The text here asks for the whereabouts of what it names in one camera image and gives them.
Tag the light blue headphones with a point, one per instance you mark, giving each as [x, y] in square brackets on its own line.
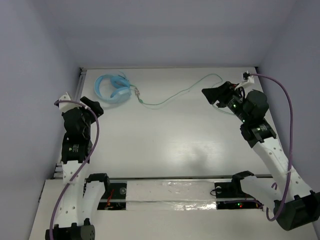
[121, 88]

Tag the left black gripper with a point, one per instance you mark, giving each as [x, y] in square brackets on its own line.
[85, 110]

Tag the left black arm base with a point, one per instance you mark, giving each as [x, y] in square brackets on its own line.
[115, 199]

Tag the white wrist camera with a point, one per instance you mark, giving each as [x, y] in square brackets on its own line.
[64, 103]
[248, 81]

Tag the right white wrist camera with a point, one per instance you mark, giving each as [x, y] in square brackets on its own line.
[248, 81]

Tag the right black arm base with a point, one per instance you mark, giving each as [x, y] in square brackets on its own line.
[228, 198]

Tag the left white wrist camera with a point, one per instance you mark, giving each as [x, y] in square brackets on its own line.
[64, 103]

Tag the silver tape strip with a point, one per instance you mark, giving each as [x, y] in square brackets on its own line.
[170, 195]

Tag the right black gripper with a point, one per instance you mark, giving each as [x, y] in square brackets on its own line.
[222, 93]

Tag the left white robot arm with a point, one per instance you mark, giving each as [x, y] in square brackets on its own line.
[74, 210]

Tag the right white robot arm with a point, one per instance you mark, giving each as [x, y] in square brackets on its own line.
[292, 201]

